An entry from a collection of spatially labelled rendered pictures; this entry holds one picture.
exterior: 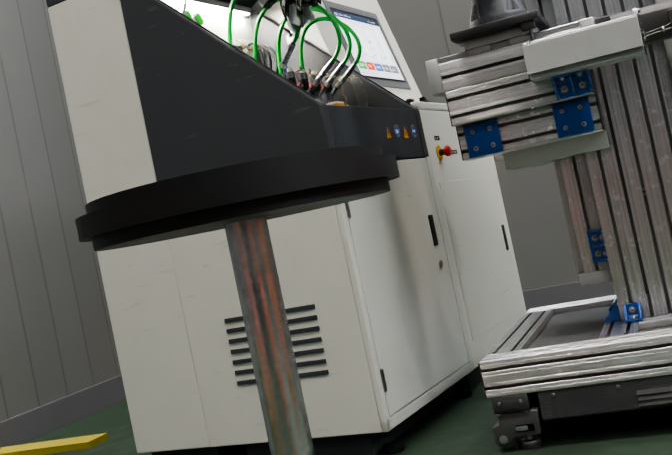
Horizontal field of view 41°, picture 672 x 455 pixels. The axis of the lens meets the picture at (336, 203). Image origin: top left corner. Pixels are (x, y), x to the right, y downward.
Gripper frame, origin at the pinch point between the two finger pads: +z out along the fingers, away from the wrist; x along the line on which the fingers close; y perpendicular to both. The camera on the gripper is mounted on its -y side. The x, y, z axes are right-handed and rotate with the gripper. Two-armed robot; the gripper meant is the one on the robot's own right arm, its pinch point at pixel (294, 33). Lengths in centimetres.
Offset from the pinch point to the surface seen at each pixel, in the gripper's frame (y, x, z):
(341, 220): 21, -35, 60
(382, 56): -6, 81, 0
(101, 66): -48, -35, 0
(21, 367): -182, 34, 93
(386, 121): 21.5, 6.1, 33.2
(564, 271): 15, 199, 106
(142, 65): -33.0, -34.9, 3.6
